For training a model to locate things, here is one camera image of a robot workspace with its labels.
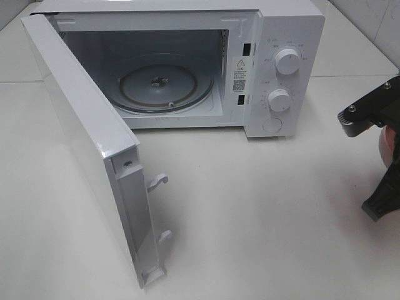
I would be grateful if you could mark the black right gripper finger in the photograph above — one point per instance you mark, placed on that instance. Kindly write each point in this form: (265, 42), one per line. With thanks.
(385, 199)

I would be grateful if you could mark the pink round plate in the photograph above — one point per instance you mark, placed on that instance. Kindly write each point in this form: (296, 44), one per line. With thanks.
(386, 145)

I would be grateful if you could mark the round white door button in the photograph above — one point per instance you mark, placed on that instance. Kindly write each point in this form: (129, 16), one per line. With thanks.
(272, 125)

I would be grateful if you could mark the white microwave door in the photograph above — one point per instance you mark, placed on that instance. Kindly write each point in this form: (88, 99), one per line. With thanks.
(105, 148)

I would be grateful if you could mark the lower white timer knob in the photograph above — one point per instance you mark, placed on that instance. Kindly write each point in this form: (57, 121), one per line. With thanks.
(279, 100)

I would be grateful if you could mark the upper white power knob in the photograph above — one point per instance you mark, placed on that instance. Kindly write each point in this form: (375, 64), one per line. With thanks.
(287, 60)

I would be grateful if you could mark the white microwave oven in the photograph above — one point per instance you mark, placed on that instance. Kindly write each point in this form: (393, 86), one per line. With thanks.
(233, 41)

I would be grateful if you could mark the glass microwave turntable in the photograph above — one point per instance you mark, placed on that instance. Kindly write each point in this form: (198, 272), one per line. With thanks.
(162, 88)

